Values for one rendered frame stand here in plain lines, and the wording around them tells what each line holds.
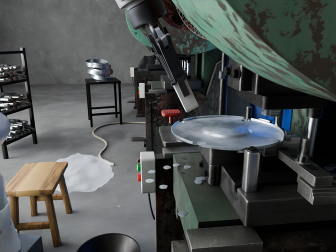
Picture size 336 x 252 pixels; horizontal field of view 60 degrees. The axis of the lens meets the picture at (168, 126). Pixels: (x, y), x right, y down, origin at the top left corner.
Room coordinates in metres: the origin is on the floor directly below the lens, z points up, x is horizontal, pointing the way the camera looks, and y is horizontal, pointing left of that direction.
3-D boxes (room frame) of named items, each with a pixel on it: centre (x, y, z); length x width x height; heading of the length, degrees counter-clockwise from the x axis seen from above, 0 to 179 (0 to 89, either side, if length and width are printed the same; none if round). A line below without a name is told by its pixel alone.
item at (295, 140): (0.75, -0.27, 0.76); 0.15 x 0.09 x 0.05; 7
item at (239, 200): (0.75, -0.28, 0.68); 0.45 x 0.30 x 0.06; 7
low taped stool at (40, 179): (1.41, 0.69, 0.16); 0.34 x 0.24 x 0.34; 6
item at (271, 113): (0.75, -0.27, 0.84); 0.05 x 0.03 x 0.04; 7
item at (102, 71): (3.67, 0.83, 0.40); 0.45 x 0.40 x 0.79; 19
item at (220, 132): (0.74, -0.15, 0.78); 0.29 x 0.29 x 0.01
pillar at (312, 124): (0.68, -0.35, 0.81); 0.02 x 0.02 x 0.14
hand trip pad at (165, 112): (1.05, -0.01, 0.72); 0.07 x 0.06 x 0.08; 97
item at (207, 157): (0.73, -0.11, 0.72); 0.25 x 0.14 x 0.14; 97
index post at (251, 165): (0.56, -0.17, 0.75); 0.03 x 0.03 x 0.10; 7
